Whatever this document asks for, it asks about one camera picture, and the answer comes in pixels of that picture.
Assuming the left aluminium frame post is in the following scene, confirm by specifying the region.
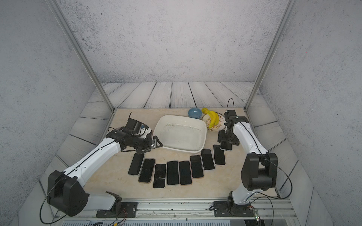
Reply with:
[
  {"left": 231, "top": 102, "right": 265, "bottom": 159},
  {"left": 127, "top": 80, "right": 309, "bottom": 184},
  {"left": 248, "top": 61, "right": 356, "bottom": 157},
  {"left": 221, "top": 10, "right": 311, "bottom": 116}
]
[{"left": 46, "top": 0, "right": 115, "bottom": 113}]

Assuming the black phone pink edge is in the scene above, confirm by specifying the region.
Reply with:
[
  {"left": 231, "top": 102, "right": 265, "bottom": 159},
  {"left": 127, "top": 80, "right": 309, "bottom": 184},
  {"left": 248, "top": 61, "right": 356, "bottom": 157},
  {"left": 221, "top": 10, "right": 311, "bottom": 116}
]
[{"left": 213, "top": 145, "right": 226, "bottom": 165}]

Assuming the aluminium frame post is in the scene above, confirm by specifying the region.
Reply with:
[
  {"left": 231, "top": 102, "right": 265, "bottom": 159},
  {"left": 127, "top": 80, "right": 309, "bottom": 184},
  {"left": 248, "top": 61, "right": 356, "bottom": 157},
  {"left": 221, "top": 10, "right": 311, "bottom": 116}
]
[
  {"left": 46, "top": 0, "right": 115, "bottom": 113},
  {"left": 244, "top": 0, "right": 298, "bottom": 112}
]

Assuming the black phone pink case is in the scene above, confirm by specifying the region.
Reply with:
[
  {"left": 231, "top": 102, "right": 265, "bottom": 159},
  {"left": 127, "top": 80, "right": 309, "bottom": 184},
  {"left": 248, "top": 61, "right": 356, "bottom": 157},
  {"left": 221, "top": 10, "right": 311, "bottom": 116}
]
[{"left": 190, "top": 155, "right": 204, "bottom": 179}]

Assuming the white plastic storage box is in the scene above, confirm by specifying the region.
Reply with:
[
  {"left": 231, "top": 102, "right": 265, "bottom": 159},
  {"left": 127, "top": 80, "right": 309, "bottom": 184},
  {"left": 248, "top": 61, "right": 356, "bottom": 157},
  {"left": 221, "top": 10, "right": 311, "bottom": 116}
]
[{"left": 153, "top": 115, "right": 207, "bottom": 153}]

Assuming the black phone lilac case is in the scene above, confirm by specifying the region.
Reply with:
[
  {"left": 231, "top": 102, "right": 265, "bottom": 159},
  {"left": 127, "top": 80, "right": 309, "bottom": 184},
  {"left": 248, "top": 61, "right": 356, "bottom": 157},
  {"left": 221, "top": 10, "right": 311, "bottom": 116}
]
[{"left": 138, "top": 158, "right": 156, "bottom": 183}]

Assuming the cracked phone pink case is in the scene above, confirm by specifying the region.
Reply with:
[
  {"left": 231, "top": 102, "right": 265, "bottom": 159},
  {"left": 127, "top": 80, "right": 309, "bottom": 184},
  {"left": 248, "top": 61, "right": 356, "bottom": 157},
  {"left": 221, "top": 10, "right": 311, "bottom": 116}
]
[{"left": 153, "top": 163, "right": 166, "bottom": 189}]

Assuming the black phone green case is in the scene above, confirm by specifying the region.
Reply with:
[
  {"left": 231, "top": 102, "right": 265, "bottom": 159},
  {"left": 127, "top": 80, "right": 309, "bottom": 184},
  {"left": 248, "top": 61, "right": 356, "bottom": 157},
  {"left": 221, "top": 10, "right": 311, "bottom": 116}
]
[{"left": 179, "top": 161, "right": 192, "bottom": 185}]

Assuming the blue ceramic bowl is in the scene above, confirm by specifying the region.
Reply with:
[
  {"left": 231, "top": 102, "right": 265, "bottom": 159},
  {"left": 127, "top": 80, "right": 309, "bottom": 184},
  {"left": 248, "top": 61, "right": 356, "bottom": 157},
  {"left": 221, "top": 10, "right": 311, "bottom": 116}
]
[{"left": 188, "top": 108, "right": 203, "bottom": 119}]

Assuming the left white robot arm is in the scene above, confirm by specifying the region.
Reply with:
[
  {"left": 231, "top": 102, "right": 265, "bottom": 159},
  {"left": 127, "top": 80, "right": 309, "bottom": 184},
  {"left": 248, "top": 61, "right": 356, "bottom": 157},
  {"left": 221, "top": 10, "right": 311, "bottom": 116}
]
[{"left": 44, "top": 127, "right": 163, "bottom": 218}]

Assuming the black phone mint case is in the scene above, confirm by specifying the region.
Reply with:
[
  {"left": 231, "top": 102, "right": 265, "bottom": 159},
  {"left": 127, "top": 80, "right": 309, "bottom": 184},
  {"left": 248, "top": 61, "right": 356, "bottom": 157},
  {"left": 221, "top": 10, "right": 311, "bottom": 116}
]
[{"left": 220, "top": 141, "right": 233, "bottom": 151}]

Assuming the right aluminium frame post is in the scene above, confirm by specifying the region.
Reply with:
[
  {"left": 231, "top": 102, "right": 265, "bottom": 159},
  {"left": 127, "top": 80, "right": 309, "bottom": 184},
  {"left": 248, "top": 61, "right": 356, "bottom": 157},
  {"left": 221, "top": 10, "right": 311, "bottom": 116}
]
[{"left": 244, "top": 0, "right": 298, "bottom": 112}]

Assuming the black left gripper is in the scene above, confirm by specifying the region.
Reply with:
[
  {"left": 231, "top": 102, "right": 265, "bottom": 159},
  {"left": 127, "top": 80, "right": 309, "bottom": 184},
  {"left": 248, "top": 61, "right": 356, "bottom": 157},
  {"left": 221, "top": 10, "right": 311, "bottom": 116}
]
[{"left": 131, "top": 135, "right": 164, "bottom": 154}]

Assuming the black phone cream case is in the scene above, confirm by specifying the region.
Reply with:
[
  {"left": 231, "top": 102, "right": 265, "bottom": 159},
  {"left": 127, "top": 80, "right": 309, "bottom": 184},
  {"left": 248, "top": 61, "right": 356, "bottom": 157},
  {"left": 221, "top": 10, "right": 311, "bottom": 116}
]
[{"left": 166, "top": 161, "right": 179, "bottom": 186}]

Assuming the yellow banana toy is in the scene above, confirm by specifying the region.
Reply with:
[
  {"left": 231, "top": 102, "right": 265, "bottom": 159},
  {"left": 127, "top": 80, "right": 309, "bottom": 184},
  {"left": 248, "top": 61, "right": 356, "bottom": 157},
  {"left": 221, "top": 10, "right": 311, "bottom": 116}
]
[{"left": 201, "top": 108, "right": 219, "bottom": 129}]

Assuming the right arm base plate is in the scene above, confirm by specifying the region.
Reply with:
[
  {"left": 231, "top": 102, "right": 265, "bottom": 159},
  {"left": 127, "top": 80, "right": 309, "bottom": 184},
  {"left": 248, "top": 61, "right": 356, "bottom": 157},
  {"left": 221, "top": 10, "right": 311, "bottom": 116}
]
[{"left": 209, "top": 201, "right": 255, "bottom": 218}]

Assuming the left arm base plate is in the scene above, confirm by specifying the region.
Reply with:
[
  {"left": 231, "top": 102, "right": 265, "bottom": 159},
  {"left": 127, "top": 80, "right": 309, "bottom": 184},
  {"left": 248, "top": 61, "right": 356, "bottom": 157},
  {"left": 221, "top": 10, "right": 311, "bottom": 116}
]
[{"left": 96, "top": 202, "right": 138, "bottom": 218}]

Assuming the round patterned plate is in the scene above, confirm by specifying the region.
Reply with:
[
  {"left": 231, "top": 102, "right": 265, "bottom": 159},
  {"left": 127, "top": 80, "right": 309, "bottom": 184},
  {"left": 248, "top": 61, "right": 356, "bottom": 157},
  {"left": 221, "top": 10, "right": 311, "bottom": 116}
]
[{"left": 201, "top": 112, "right": 226, "bottom": 131}]

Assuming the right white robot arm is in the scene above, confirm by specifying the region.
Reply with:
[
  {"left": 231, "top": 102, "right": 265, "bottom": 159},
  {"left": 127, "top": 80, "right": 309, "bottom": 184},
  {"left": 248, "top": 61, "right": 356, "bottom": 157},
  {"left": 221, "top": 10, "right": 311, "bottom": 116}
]
[{"left": 218, "top": 110, "right": 278, "bottom": 209}]

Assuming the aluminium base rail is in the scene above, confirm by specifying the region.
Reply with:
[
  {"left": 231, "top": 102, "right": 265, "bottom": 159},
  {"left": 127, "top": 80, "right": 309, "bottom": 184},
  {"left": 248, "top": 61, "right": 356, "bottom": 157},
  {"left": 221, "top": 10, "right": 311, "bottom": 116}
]
[{"left": 55, "top": 197, "right": 300, "bottom": 226}]

